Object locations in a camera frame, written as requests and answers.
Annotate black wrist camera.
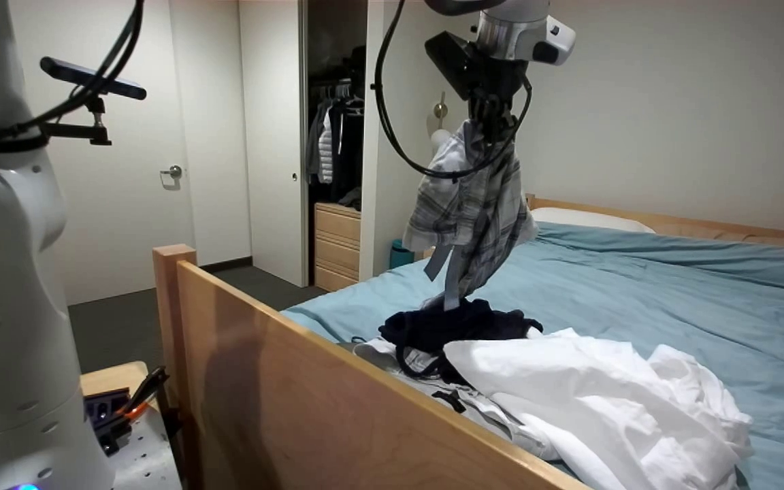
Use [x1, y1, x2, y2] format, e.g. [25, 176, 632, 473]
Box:
[421, 31, 484, 92]

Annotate white room door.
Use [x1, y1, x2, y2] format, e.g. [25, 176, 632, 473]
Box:
[5, 0, 254, 307]

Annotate wooden dresser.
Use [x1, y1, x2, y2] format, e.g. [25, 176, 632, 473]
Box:
[309, 198, 363, 293]

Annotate black handled tool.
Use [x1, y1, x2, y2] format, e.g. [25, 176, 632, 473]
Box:
[104, 366, 171, 438]

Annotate checked shirt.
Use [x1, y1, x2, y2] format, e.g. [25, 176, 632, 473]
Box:
[402, 121, 539, 312]

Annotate blue box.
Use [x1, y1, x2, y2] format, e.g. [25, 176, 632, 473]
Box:
[81, 386, 130, 431]

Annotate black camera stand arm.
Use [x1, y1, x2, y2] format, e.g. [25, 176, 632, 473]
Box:
[41, 92, 113, 148]

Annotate metal door handle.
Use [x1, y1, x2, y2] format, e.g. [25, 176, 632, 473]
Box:
[158, 161, 186, 191]

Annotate wooden bed headboard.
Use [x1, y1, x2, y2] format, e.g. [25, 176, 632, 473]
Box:
[522, 191, 784, 255]

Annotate dark navy garment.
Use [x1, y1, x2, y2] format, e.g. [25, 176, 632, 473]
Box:
[376, 296, 546, 383]

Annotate hanging clothes in closet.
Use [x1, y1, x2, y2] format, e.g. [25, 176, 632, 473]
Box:
[307, 77, 365, 206]

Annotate white pillow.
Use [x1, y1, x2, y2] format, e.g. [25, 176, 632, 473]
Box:
[529, 204, 658, 236]

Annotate wooden bed footboard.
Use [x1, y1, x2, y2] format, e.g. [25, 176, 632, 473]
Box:
[152, 242, 586, 490]

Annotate white closet door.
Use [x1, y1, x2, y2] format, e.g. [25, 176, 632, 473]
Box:
[237, 0, 309, 292]

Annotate white crumpled shirt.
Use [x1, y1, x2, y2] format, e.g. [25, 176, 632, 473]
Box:
[441, 326, 757, 490]

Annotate teal container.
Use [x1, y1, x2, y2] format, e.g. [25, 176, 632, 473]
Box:
[387, 236, 413, 272]

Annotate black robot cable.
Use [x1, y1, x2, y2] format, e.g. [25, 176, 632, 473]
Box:
[0, 0, 537, 179]

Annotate black bar camera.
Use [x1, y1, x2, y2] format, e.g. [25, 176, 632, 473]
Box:
[37, 55, 149, 104]

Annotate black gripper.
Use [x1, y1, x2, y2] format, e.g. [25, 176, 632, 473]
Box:
[463, 50, 534, 151]

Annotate grey perforated base plate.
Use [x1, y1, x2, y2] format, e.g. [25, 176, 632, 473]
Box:
[101, 412, 186, 490]

